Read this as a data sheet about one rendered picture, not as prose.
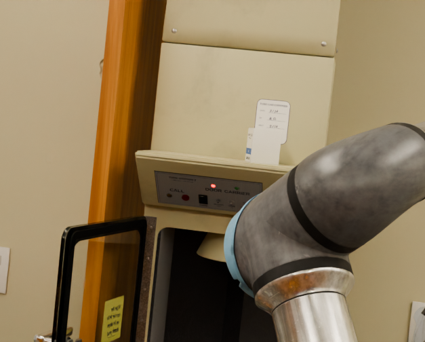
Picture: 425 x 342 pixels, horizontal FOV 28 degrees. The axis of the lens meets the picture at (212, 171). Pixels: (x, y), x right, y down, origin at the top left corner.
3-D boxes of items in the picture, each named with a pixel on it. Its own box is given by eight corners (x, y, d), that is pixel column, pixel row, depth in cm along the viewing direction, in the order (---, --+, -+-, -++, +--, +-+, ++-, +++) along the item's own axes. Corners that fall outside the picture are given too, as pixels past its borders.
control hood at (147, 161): (144, 202, 159) (149, 149, 159) (317, 223, 154) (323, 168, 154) (128, 207, 148) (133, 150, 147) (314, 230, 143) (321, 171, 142)
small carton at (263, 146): (245, 161, 152) (248, 127, 151) (272, 163, 152) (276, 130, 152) (249, 162, 147) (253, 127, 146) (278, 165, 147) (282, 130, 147)
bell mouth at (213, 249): (204, 246, 177) (207, 220, 176) (289, 256, 174) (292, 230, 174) (188, 258, 159) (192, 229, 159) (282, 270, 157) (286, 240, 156)
